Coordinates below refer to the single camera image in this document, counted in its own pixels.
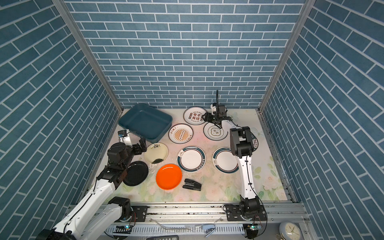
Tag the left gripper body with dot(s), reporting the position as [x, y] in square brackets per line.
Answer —
[130, 153]

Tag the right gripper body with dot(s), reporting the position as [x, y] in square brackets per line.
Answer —
[217, 119]

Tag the white plate red characters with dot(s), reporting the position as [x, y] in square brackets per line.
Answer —
[193, 116]

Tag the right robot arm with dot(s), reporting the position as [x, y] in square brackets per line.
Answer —
[242, 147]

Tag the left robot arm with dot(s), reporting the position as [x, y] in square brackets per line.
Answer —
[90, 198]

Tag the teal plastic bin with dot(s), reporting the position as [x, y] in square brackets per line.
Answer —
[146, 121]

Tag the white plate cloud emblem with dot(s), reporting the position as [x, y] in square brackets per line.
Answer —
[214, 133]

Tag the cream yellow plate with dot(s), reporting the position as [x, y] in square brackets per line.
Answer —
[156, 153]

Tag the black plate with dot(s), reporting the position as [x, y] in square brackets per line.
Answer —
[137, 172]

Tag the white plate orange sunburst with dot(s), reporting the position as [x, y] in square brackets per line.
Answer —
[180, 133]

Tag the white plate lettered green rim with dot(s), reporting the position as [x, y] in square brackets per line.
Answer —
[255, 142]

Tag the black stapler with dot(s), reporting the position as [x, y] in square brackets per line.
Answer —
[192, 185]

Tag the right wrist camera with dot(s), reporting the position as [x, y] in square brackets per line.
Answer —
[214, 108]

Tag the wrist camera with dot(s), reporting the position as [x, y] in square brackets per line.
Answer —
[124, 137]
[214, 108]

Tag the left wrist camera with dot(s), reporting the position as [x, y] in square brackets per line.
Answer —
[124, 137]

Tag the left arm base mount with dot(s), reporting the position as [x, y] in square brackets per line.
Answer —
[135, 214]

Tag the aluminium front rail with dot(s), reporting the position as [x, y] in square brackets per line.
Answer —
[150, 220]

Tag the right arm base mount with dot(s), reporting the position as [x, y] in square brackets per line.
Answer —
[235, 214]

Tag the white wall clock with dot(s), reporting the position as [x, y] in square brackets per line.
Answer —
[290, 231]

